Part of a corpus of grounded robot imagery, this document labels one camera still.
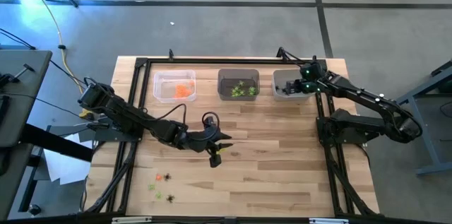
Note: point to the yellow tape tag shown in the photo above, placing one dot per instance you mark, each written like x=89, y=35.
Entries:
x=221, y=151

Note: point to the black tool on desk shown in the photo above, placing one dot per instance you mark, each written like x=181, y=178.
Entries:
x=6, y=80

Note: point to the grey translucent plastic bin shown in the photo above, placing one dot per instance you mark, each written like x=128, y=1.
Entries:
x=229, y=75

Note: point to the black aluminium table frame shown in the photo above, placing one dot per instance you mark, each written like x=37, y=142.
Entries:
x=194, y=60

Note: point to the grey desk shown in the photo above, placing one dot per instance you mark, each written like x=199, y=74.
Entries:
x=24, y=111

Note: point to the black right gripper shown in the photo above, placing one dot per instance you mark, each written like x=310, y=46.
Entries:
x=310, y=77

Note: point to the black stand beam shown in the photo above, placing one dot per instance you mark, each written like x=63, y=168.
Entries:
x=60, y=144

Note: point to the white frame bracket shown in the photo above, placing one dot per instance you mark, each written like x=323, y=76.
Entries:
x=131, y=219
x=328, y=220

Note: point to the black plastic spider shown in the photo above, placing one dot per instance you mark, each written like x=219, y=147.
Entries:
x=167, y=176
x=170, y=198
x=278, y=88

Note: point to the clear plastic bin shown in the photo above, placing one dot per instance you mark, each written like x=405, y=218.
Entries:
x=166, y=79

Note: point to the white plastic bin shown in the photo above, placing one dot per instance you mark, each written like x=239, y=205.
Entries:
x=279, y=77

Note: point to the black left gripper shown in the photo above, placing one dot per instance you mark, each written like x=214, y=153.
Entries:
x=205, y=142

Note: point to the blue-grey table frame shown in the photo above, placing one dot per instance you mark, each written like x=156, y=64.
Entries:
x=424, y=135

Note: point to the black caster wheel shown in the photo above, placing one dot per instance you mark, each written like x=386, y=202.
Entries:
x=33, y=210

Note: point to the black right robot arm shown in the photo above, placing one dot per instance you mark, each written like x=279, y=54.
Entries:
x=353, y=91

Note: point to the black table clamp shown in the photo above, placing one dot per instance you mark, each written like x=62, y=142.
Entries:
x=280, y=52
x=171, y=53

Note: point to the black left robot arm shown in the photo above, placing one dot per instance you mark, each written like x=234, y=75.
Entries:
x=134, y=118

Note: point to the white paper sheets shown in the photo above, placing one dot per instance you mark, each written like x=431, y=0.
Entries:
x=67, y=171

